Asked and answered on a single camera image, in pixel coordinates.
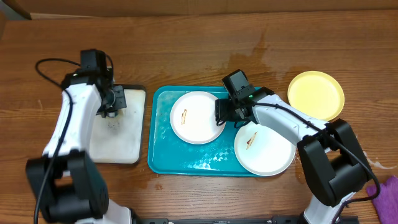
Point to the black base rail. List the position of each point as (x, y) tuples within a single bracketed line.
[(272, 220)]

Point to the yellow-green round plate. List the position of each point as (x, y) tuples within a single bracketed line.
[(316, 94)]

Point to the black tray with white liner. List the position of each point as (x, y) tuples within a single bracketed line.
[(118, 140)]

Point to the teal plastic serving tray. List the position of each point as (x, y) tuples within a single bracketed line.
[(168, 154)]

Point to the purple cloth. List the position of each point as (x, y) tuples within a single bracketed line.
[(386, 203)]

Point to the white plate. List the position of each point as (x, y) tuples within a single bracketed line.
[(192, 118), (262, 151)]

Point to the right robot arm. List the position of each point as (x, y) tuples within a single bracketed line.
[(332, 160)]

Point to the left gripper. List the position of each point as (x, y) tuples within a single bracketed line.
[(121, 101)]

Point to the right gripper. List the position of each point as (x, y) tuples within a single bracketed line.
[(223, 112)]

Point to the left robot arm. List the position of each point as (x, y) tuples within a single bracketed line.
[(66, 183)]

